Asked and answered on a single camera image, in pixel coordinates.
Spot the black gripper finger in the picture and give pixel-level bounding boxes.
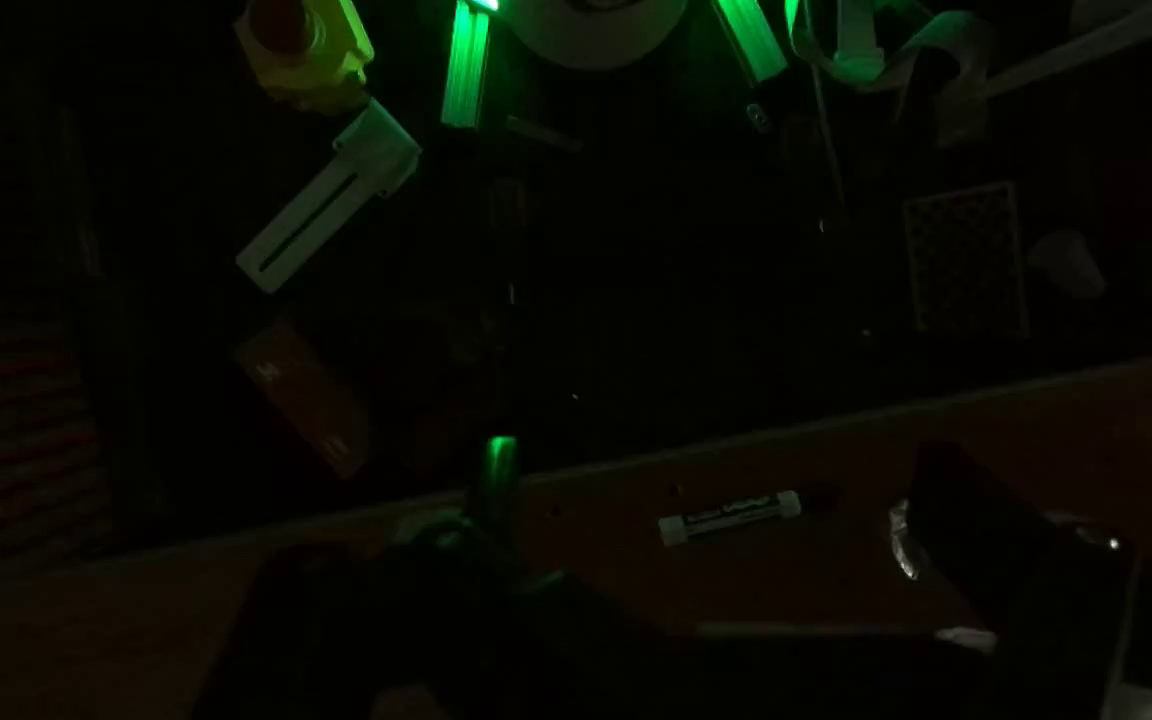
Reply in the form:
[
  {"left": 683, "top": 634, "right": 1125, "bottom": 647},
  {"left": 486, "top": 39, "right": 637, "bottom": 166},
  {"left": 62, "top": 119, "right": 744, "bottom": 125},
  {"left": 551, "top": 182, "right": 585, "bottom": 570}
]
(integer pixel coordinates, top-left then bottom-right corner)
[{"left": 190, "top": 542, "right": 474, "bottom": 720}]

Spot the orange flat box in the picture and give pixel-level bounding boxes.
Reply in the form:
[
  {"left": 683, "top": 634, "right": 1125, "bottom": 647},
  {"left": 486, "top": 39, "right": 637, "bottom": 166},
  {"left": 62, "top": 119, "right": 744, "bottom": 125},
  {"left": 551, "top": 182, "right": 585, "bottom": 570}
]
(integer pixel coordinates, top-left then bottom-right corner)
[{"left": 234, "top": 318, "right": 374, "bottom": 480}]

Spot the dark open box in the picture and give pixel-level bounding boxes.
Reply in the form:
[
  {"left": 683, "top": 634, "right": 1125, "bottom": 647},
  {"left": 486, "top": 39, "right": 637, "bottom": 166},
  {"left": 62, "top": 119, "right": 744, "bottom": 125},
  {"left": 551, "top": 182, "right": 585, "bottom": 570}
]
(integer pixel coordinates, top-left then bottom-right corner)
[{"left": 674, "top": 442, "right": 1141, "bottom": 720}]

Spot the white marker pen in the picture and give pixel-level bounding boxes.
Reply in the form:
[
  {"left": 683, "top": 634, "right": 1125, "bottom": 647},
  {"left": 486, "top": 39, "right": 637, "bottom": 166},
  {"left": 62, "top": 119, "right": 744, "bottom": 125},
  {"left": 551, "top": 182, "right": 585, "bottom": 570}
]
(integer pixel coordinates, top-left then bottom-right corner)
[{"left": 658, "top": 488, "right": 804, "bottom": 549}]

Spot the white tape roll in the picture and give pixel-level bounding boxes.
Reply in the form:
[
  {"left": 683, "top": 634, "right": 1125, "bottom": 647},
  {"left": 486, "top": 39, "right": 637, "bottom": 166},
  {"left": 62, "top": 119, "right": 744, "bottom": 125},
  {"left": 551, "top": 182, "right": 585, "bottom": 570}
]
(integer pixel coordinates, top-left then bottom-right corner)
[{"left": 503, "top": 0, "right": 690, "bottom": 71}]

